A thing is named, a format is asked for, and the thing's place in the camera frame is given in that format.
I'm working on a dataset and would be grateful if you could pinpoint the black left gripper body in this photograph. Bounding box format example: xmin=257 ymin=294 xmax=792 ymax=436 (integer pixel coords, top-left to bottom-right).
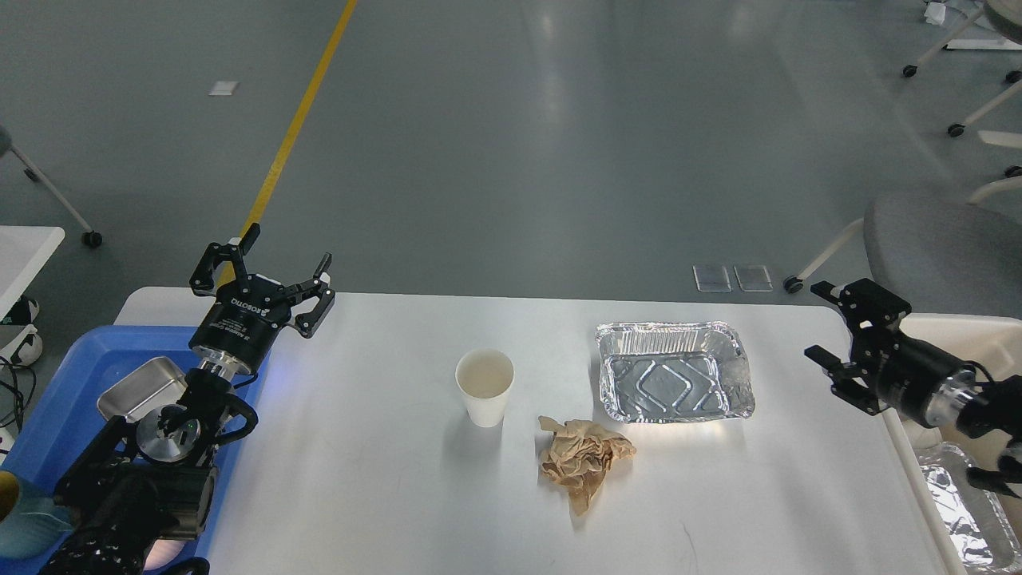
xmin=189 ymin=276 xmax=300 ymax=376

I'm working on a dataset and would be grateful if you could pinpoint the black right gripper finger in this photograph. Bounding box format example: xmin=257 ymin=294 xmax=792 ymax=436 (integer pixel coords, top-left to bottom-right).
xmin=810 ymin=278 xmax=912 ymax=351
xmin=804 ymin=345 xmax=887 ymax=416

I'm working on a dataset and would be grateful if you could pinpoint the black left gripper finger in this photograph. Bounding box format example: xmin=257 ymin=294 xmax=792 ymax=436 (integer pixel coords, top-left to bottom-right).
xmin=189 ymin=223 xmax=260 ymax=297
xmin=279 ymin=252 xmax=335 ymax=339

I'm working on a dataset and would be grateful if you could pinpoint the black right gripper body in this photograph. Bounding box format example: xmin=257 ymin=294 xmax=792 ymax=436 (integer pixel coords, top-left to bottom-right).
xmin=850 ymin=331 xmax=976 ymax=428

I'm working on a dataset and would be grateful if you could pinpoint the stainless steel tray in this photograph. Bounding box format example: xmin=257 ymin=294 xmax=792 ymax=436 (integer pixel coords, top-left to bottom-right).
xmin=96 ymin=356 xmax=186 ymax=423

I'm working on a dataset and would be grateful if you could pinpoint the aluminium foil tray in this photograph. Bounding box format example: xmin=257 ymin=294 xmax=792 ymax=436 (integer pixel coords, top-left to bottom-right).
xmin=595 ymin=321 xmax=756 ymax=423

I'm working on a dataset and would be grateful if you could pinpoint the white paper cup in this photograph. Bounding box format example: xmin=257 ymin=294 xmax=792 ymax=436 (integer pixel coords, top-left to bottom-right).
xmin=455 ymin=348 xmax=516 ymax=428

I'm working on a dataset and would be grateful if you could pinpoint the pink ribbed mug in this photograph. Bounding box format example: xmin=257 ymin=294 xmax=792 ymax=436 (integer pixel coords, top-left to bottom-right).
xmin=144 ymin=539 xmax=187 ymax=572

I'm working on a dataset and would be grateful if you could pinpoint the brown paper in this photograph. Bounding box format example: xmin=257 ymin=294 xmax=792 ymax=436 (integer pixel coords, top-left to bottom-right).
xmin=539 ymin=416 xmax=636 ymax=517

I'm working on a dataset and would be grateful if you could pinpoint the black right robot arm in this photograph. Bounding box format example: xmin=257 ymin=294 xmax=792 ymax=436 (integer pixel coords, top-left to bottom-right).
xmin=804 ymin=278 xmax=1021 ymax=498

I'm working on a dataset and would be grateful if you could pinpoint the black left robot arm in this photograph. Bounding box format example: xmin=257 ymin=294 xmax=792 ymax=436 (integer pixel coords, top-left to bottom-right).
xmin=41 ymin=224 xmax=335 ymax=574

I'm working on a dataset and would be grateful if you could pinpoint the grey office chair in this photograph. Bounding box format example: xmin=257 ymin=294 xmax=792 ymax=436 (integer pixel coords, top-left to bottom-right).
xmin=782 ymin=192 xmax=1021 ymax=318

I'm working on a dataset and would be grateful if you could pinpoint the beige plastic bin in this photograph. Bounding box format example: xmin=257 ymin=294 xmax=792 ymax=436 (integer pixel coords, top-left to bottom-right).
xmin=882 ymin=313 xmax=1021 ymax=574

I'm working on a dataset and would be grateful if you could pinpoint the foil tray in bin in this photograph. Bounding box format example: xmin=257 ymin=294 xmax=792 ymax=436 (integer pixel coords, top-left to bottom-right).
xmin=915 ymin=442 xmax=1021 ymax=574

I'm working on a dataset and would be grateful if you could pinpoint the white side table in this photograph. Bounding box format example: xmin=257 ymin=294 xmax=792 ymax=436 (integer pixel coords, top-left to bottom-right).
xmin=0 ymin=124 xmax=103 ymax=320

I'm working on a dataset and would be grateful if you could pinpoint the black white sneaker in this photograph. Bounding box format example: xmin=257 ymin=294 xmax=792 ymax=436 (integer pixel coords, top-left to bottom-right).
xmin=1 ymin=295 xmax=43 ymax=365

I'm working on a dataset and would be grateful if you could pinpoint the white chair base with casters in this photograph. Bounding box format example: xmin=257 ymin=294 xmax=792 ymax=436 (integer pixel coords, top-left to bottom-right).
xmin=901 ymin=0 xmax=1022 ymax=180

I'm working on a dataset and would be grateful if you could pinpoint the teal ceramic mug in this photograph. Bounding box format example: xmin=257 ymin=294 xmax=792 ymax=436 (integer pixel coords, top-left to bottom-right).
xmin=1 ymin=470 xmax=74 ymax=560

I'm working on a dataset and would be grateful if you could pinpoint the black cable on floor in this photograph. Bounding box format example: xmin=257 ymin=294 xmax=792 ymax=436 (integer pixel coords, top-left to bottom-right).
xmin=0 ymin=358 xmax=38 ymax=436

